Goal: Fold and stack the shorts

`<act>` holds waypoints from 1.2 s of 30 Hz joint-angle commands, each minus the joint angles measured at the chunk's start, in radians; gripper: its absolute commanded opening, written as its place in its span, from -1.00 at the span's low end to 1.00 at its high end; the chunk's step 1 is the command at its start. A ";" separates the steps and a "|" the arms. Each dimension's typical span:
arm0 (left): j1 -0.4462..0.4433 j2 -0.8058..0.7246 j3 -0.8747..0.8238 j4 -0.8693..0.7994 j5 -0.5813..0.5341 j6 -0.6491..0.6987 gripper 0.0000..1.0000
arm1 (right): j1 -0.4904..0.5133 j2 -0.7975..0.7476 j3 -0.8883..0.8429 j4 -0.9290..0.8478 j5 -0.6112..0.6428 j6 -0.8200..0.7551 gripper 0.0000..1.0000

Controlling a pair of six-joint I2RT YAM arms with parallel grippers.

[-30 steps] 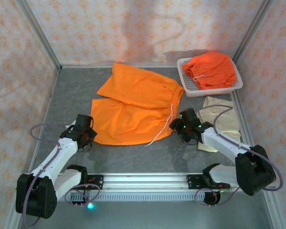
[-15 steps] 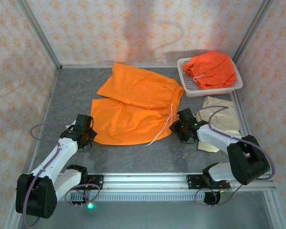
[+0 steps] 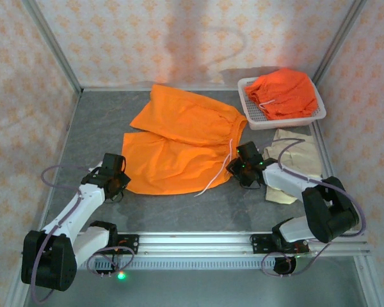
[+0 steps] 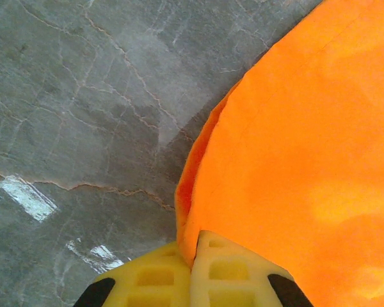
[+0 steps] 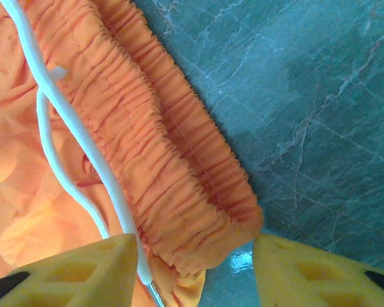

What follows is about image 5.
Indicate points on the light orange shorts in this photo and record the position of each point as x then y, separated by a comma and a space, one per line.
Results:
131, 128

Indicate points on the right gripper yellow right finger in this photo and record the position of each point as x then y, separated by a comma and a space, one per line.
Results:
323, 281

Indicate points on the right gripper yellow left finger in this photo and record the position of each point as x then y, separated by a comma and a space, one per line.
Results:
67, 281

